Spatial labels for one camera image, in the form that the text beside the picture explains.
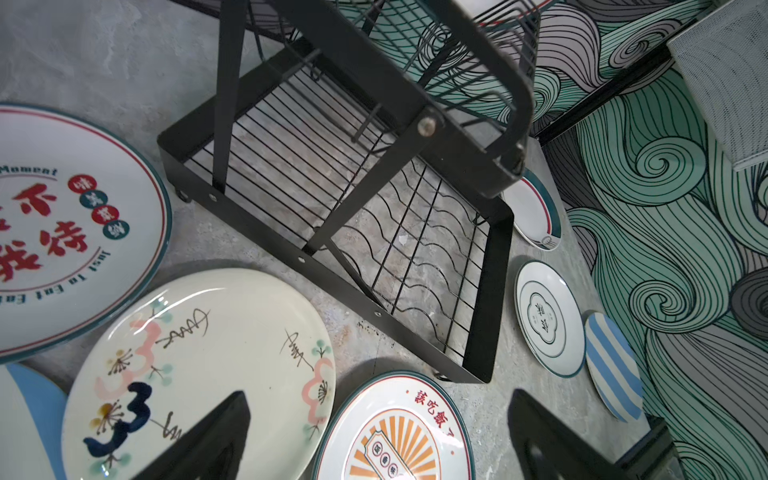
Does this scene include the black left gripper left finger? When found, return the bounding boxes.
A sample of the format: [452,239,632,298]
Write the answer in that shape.
[135,391,251,479]

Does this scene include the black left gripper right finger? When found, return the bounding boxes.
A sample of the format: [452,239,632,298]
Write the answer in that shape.
[507,389,627,479]

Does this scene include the blue striped plate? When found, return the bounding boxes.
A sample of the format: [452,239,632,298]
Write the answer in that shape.
[585,312,643,422]
[1,364,67,479]

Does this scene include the orange sunburst plate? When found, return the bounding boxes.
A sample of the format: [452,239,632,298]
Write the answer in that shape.
[311,370,476,479]

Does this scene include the cream floral painted plate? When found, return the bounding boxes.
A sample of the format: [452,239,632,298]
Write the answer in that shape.
[61,268,336,479]

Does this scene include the white plate green red rim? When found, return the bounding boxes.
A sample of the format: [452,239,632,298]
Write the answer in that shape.
[501,169,562,251]

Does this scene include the white plate red Chinese characters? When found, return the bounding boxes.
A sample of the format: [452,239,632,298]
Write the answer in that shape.
[1,102,172,363]

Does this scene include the black wire dish rack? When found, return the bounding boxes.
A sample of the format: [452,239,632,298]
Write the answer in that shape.
[158,1,543,383]

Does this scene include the black corner frame post right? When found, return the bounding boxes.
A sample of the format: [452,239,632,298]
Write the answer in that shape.
[537,42,672,146]

